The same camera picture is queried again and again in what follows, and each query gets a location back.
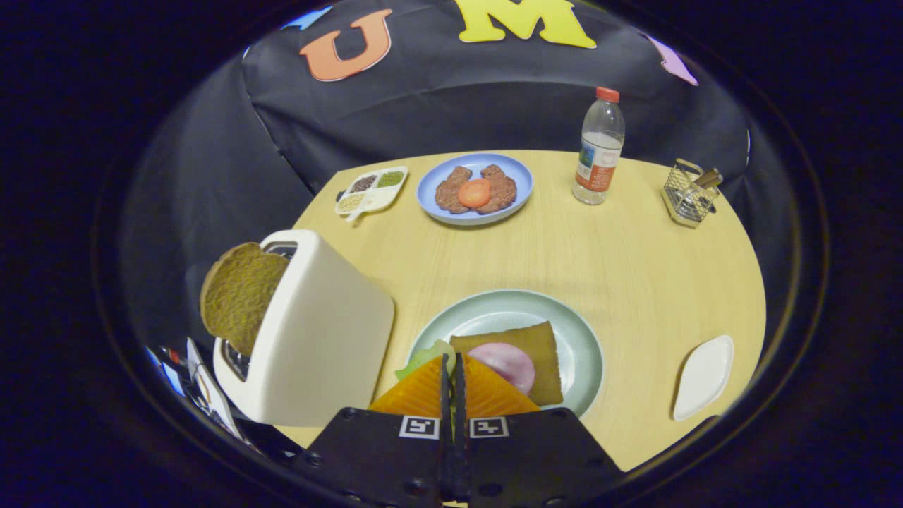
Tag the brown meat patty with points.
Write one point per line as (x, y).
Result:
(450, 194)
(502, 190)

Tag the white toaster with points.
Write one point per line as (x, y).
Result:
(324, 331)

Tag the blue plate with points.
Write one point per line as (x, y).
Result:
(430, 201)

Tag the pale green plate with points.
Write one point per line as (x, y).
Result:
(508, 310)

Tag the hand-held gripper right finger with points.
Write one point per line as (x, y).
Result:
(529, 451)

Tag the small white square plate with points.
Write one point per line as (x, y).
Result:
(702, 377)

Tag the red tomato slice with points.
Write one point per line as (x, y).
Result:
(474, 192)

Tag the clear bottle with red cap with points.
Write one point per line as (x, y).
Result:
(598, 155)

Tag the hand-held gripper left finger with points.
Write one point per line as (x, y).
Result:
(381, 451)

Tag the square brown bread slice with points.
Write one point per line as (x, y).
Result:
(544, 346)

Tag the pink ham slice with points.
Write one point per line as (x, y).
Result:
(509, 361)

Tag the white divided seasoning tray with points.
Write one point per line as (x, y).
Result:
(381, 197)

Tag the round-topped brown toast slice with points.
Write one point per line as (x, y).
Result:
(240, 296)

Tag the green lettuce leaf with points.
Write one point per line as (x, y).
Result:
(423, 356)

